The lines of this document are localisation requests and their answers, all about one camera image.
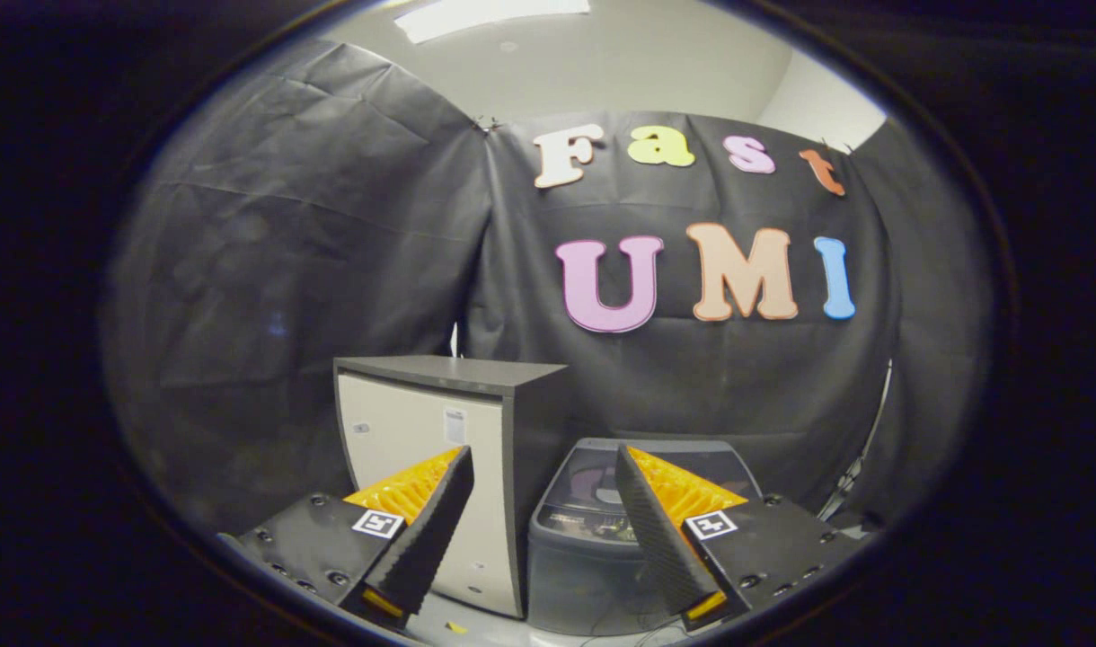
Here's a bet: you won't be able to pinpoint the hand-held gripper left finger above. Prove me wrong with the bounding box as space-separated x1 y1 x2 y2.
217 445 475 630

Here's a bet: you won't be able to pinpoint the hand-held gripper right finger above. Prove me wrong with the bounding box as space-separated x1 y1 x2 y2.
614 444 872 633

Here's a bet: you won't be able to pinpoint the grey washing machine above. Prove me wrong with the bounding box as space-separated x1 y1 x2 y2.
527 438 765 637

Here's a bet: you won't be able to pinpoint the grey cabinet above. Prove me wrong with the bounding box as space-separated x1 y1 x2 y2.
333 355 571 621

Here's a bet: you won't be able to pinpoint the black tripod stand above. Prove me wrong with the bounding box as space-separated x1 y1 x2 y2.
822 440 878 527

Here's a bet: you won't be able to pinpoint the black backdrop cloth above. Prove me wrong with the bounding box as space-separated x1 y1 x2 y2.
103 40 994 540

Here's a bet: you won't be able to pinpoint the floor cables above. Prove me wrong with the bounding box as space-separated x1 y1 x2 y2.
584 625 693 647

